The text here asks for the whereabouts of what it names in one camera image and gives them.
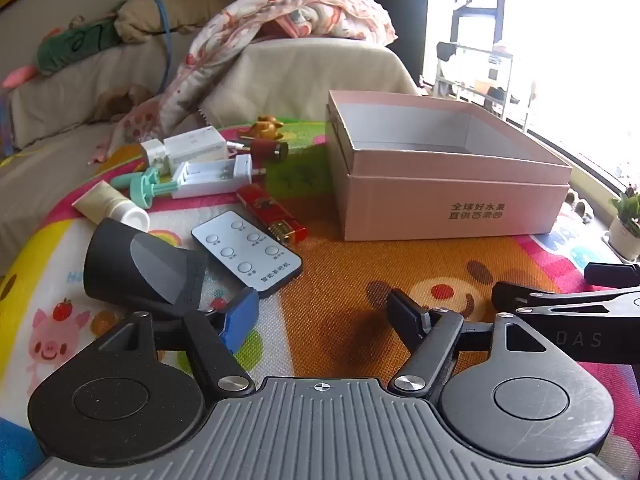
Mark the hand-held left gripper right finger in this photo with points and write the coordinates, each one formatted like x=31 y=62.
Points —
x=407 y=317

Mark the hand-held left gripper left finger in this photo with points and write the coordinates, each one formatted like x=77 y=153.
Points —
x=240 y=322

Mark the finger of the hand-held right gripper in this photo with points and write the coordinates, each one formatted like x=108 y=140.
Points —
x=575 y=302
x=610 y=274

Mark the white remote control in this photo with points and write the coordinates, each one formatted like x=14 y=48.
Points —
x=235 y=237

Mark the pink cardboard box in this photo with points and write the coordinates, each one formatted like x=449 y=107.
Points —
x=400 y=200

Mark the red lighter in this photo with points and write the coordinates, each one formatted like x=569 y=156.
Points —
x=260 y=205

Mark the black hair dryer nozzle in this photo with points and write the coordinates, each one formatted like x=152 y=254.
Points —
x=115 y=265

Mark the white battery charger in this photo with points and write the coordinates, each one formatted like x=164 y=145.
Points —
x=240 y=170

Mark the teal plastic tool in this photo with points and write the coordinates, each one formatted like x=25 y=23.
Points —
x=142 y=187

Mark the white plug adapter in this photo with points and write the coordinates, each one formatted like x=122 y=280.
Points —
x=152 y=151

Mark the potted plant in white pot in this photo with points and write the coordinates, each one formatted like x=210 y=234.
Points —
x=622 y=232

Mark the beige sandals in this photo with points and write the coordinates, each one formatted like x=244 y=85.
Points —
x=580 y=207

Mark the colourful cartoon play mat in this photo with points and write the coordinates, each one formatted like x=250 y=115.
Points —
x=340 y=280

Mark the red and silver cylinder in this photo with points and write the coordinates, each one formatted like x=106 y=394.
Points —
x=267 y=150

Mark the small white box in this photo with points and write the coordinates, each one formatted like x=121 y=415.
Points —
x=200 y=142

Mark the cream tube with white cap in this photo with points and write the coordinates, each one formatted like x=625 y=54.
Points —
x=100 y=200

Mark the golden pig figurine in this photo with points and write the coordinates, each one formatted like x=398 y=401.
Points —
x=265 y=127

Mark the metal shoe rack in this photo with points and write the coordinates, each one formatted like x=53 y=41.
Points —
x=492 y=67

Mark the beige covered sofa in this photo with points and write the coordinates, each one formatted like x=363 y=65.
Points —
x=300 y=75

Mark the pink floral blanket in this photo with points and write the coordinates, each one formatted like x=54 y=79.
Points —
x=260 y=15

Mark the beige pillow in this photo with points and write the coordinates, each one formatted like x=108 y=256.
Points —
x=185 y=7

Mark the green plush toy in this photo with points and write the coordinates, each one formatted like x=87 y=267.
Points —
x=70 y=45

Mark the pink plush toy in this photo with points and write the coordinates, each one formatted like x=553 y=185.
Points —
x=17 y=76

